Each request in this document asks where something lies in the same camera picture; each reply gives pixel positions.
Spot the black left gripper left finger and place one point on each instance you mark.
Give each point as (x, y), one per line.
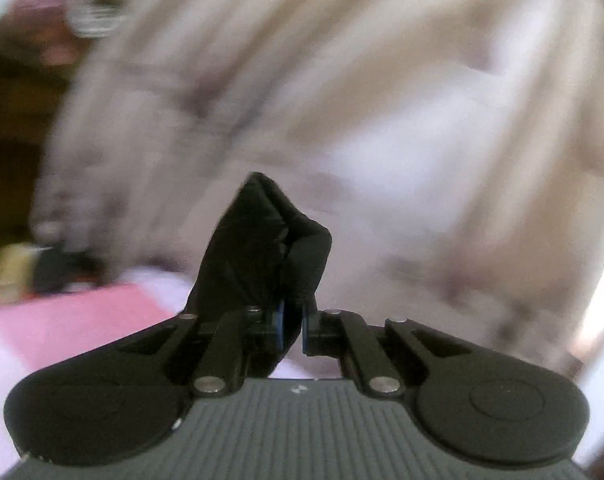
(240, 344)

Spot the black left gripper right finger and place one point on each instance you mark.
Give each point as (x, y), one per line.
(346, 337)

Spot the black jacket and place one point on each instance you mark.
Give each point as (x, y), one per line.
(264, 253)

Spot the pink purple checked bed blanket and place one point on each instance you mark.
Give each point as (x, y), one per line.
(39, 331)

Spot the beige tulip print curtain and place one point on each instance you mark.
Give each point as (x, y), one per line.
(454, 149)

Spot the dark wooden cabinet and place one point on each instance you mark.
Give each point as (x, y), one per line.
(30, 96)

